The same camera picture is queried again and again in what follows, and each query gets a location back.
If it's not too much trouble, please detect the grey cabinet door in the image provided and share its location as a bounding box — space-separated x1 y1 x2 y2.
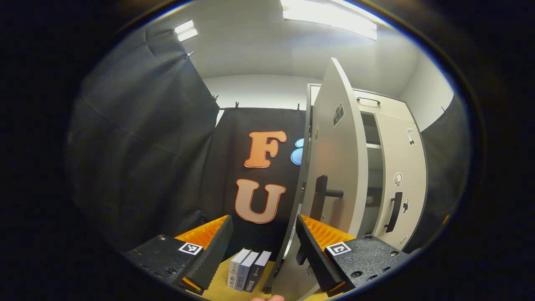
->
272 57 369 301
372 112 428 251

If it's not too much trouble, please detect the small grey box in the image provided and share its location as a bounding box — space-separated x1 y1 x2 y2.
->
234 251 260 291

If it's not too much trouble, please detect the grey cabinet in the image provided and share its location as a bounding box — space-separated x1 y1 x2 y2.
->
267 83 429 293

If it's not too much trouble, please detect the small ceiling light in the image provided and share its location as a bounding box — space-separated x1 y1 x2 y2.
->
174 20 199 42

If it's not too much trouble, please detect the black door handle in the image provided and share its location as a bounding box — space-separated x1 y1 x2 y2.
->
385 192 403 233
296 175 344 266

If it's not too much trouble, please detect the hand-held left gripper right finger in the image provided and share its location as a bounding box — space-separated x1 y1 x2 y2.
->
295 214 414 297

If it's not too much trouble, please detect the black backdrop cloth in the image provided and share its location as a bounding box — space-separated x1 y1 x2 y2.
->
199 107 308 260
69 21 220 251
420 105 471 251

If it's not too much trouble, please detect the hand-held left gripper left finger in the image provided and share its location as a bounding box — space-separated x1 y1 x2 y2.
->
119 214 234 295

